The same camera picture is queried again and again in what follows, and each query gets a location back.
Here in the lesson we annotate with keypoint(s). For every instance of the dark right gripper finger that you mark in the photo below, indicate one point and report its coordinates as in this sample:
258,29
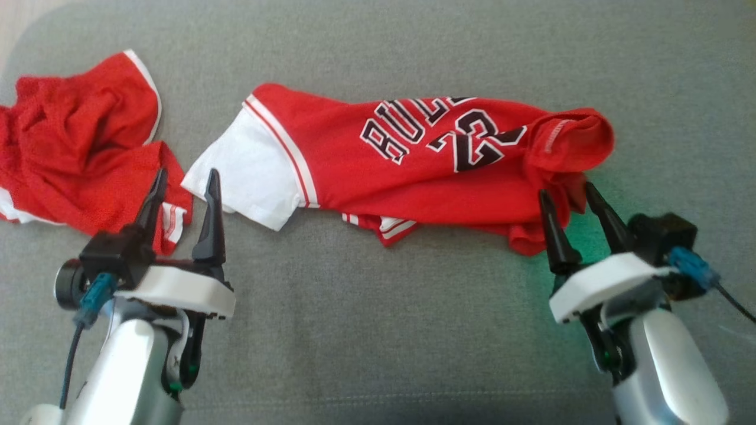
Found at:
558,242
611,227

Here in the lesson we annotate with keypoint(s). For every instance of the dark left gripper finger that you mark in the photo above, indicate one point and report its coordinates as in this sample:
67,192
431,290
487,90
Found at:
212,230
155,206

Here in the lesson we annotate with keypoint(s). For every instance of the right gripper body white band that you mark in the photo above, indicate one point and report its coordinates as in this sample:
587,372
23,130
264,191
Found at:
602,283

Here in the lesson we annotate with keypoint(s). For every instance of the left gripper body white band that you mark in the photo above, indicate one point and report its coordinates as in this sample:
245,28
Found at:
177,289

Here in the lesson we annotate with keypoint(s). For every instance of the red basketball shorts white trim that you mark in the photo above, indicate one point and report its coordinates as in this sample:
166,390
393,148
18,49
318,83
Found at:
77,141

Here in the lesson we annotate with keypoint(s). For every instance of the red Bulls basketball jersey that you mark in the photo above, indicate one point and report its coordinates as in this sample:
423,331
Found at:
354,165

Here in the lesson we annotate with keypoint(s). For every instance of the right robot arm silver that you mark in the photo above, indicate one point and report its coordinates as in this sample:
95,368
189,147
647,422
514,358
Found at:
673,366

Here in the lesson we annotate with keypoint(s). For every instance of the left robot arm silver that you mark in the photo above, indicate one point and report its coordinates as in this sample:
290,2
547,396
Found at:
118,378

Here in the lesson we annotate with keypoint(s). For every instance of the yellow and grey sofa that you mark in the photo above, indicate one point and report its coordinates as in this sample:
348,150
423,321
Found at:
378,319

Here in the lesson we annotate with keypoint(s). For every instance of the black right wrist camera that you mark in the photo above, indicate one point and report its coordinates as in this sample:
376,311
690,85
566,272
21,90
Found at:
661,233

